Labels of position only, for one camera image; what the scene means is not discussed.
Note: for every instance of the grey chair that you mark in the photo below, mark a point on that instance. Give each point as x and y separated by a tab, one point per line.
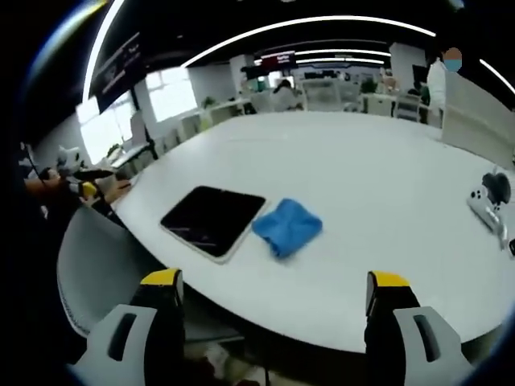
100	261

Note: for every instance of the blue cleaning cloth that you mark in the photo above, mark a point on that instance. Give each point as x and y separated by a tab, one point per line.
286	227

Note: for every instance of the red lit wall screen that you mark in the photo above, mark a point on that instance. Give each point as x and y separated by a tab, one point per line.
278	58

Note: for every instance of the small black object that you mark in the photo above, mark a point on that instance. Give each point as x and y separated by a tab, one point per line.
512	246

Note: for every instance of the square dark mirror cream frame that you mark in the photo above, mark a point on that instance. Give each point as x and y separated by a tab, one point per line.
213	221

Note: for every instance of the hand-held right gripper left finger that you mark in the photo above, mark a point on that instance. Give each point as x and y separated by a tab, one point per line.
133	342

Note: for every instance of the white partition panel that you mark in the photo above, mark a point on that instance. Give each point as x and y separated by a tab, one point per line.
479	116

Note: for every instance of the black hanging screen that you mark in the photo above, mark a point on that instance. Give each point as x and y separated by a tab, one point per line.
118	70

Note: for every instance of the curved ceiling light strip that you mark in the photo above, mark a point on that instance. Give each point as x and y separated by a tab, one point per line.
306	25
96	44

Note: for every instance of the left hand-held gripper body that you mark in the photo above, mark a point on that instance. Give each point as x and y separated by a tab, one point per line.
68	157

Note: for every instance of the green potted plant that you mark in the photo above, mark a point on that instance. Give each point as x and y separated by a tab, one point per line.
368	86

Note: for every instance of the person's left hand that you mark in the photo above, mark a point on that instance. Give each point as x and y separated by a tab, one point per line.
47	183

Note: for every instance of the black pole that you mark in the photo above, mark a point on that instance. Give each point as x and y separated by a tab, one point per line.
147	128

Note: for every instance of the white device with black part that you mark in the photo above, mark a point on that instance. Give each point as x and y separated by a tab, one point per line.
489	197

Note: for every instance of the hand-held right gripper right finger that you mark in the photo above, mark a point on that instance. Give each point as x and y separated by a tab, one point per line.
406	342

